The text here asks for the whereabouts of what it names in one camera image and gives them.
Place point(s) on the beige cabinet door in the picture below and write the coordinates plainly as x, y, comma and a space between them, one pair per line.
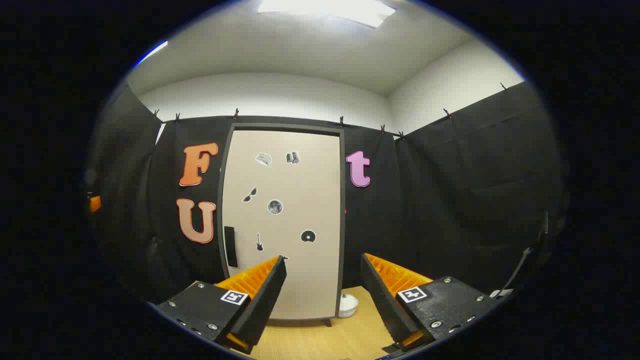
300, 280

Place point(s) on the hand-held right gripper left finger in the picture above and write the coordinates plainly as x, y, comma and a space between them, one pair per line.
267, 300

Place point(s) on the white round device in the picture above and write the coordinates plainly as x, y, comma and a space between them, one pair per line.
348, 306

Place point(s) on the grey cabinet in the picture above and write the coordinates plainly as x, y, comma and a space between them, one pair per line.
280, 126

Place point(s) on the ceiling light panel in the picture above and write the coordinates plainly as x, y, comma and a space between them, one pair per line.
325, 10

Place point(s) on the black monitor on stand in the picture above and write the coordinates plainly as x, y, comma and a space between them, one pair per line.
520, 267

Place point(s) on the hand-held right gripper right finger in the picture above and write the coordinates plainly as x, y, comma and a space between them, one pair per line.
382, 300

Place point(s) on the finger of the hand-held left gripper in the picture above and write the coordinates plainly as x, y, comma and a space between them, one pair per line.
94, 203

